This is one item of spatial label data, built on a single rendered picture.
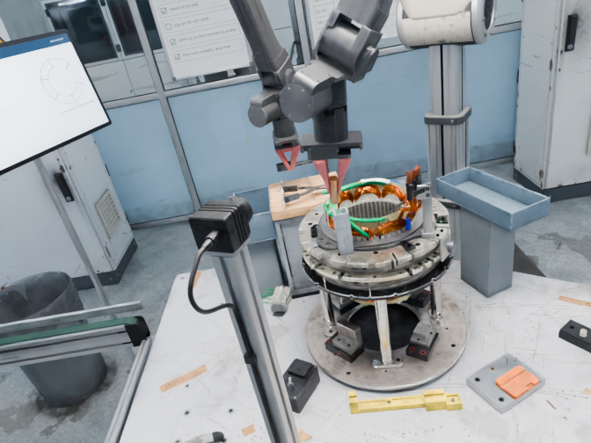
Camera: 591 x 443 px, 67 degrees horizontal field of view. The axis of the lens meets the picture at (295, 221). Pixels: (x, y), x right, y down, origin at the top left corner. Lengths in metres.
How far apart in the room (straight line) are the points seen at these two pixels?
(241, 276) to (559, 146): 2.88
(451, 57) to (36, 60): 1.23
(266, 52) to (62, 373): 1.78
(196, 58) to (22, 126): 1.72
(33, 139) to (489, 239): 1.33
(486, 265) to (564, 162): 2.13
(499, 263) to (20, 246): 2.84
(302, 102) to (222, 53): 2.46
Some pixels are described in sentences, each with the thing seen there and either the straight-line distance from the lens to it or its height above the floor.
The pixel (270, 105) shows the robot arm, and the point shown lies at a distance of 1.13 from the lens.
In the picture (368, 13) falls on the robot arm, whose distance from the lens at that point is 0.68.
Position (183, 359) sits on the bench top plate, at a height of 0.78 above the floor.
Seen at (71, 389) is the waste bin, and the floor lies 0.10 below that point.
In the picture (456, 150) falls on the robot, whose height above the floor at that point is 1.08.
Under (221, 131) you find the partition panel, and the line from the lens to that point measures 3.26.
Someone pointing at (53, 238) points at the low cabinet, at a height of 0.42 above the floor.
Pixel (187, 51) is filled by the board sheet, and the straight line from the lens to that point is 3.13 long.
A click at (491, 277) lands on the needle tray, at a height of 0.84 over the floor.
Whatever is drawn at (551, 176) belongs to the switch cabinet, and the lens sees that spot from 3.28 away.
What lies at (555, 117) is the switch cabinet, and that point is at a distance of 3.13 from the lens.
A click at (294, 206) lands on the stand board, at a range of 1.16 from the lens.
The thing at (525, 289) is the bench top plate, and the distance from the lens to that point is 1.31.
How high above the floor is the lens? 1.58
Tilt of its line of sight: 28 degrees down
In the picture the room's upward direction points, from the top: 12 degrees counter-clockwise
